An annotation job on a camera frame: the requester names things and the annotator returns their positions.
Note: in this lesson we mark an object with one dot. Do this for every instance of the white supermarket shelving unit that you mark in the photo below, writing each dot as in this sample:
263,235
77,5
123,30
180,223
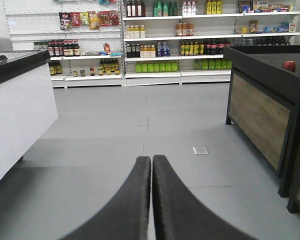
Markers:
146,42

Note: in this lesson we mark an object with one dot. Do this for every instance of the black wooden produce stand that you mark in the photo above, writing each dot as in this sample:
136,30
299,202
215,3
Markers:
264,103

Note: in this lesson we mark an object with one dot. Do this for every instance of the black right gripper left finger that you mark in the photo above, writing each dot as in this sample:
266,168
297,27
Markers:
126,215

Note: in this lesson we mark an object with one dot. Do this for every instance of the red apple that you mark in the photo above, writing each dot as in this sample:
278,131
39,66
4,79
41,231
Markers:
289,65

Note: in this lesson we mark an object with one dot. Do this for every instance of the metal floor socket plate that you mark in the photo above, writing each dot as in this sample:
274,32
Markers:
200,150

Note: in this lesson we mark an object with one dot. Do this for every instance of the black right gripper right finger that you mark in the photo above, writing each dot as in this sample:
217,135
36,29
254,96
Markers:
179,215

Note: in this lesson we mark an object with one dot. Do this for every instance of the white chest freezer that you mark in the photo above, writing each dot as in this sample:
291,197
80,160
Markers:
27,101

